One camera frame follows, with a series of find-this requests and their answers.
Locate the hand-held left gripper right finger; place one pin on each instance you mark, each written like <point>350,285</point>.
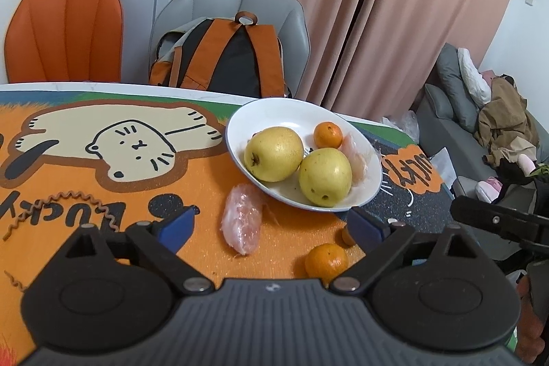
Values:
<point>364,226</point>

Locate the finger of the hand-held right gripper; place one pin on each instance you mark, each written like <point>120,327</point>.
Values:
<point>493,215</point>

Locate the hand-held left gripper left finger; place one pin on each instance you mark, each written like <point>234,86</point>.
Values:
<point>178,228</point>

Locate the orange tangerine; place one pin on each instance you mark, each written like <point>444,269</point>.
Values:
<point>327,262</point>
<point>328,134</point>
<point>346,237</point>

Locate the yellow pear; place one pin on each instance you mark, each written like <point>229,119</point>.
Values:
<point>326,177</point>
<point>274,153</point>

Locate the pomelo segment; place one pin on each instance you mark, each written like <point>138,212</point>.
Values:
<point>357,160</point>
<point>242,216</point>

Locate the white ceramic bowl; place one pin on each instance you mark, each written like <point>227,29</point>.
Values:
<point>274,113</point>

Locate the pink plush toy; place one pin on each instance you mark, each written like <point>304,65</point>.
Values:
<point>489,186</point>

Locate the colourful cat printed mat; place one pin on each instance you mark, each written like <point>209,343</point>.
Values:
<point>128,186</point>

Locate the large white plastic bag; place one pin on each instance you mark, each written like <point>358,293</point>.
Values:
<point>444,166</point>

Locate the brown jacket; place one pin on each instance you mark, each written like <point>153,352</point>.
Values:
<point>508,121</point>

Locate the grey sofa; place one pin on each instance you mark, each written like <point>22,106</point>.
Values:
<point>454,126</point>

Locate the crumpled clear plastic bag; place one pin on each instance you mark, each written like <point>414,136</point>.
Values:
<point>405,123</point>

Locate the white pillow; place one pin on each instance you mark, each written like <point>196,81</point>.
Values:
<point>474,76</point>

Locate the grey pillow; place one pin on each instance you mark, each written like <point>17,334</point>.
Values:
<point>457,78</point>

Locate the orange and black backpack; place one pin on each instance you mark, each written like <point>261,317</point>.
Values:
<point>231,57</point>

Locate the narrow pink curtain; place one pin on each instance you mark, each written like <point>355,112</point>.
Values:
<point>429,6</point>

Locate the orange chair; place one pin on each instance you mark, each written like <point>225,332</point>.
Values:
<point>64,31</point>

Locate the grey chair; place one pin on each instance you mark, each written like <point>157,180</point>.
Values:
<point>257,1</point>

